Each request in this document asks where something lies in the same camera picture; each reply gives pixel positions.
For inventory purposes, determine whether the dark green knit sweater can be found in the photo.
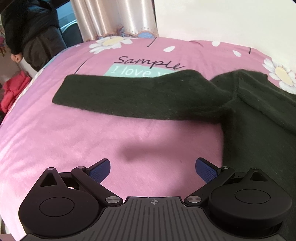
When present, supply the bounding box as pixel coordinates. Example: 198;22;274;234
52;68;296;241

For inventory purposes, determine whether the red clothes pile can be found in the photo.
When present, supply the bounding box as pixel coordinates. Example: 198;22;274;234
1;70;31;113

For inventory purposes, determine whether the pink floral bed sheet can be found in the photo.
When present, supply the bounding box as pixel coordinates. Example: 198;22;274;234
1;38;295;240

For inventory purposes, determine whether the shiny beige curtain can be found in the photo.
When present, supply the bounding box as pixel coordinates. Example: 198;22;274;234
70;0;159;42

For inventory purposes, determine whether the person in black jacket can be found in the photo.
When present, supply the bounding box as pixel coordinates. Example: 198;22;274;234
1;1;67;71

